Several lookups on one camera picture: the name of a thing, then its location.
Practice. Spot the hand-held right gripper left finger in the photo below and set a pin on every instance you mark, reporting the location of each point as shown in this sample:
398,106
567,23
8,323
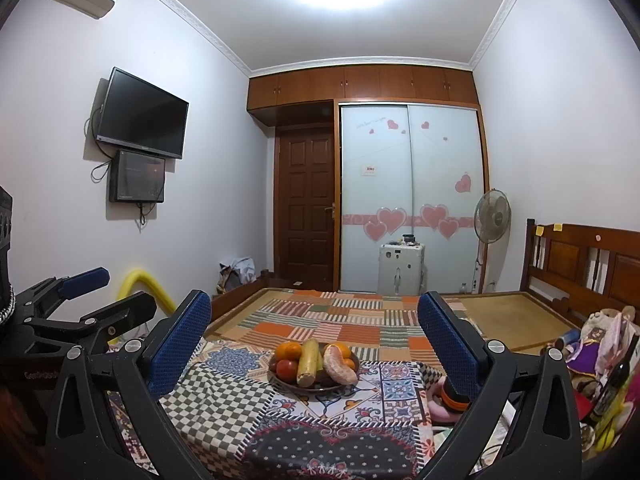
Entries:
180,340

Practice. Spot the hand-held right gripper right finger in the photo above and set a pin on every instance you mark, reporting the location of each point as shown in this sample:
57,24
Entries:
445,340

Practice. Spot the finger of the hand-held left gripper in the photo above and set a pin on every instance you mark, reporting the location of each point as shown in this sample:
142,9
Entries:
85,282
130,307

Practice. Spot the red tomato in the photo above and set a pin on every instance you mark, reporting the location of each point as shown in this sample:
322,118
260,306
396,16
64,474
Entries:
287,369

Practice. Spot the dark round plate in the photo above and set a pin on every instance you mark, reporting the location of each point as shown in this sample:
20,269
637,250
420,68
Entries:
327,382

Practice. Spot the yellow banana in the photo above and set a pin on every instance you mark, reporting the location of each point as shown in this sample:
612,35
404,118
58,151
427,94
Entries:
309,365

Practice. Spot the yellow foam tube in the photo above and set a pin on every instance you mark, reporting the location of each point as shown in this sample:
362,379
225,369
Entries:
137,277

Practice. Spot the patterned patchwork cloth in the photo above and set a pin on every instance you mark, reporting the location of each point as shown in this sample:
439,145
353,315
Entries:
225,390

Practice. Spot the pink plush toy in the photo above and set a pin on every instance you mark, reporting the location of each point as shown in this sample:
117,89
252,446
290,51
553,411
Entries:
440,410

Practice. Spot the tan woven bed mat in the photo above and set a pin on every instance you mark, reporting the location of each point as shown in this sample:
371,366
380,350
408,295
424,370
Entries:
510,310

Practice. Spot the white box appliance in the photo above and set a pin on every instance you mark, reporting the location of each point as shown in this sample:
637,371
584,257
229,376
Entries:
400,265

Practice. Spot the pile of clothes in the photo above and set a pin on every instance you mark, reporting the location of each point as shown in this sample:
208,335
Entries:
242,267

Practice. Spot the medium orange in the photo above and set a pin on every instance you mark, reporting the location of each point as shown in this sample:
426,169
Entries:
342,349

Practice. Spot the black round container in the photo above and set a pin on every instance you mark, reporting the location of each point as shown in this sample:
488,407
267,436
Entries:
409,239

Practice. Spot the pale orange sweet potato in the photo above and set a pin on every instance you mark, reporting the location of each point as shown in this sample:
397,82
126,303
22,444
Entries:
340,367

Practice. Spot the large orange with sticker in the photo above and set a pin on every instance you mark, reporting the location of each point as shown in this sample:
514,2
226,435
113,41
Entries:
289,350

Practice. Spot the striped orange patchwork blanket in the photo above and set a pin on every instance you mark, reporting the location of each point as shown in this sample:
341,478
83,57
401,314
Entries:
325,320

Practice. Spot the blue can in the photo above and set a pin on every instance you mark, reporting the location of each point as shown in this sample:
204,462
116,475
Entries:
567,339

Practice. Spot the white standing fan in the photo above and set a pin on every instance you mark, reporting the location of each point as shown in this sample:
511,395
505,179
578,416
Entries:
492,215

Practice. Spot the wooden bed with quilt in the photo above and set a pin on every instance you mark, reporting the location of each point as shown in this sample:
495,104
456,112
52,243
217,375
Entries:
570,255

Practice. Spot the wardrobe with heart stickers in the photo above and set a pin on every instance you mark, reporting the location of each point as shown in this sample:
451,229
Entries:
380,185

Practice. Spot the dark wine bottle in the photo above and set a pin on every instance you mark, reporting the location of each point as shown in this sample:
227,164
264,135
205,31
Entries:
612,385

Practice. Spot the dark wooden door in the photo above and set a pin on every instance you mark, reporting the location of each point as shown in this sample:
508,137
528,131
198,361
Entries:
305,200

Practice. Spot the wooden overhead cabinet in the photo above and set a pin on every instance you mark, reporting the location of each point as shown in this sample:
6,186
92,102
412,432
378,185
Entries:
360,82

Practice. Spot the small black wall monitor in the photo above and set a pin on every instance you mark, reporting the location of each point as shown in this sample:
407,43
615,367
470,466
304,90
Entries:
137,175

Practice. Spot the black wall television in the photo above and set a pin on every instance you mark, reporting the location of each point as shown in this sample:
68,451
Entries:
142,110

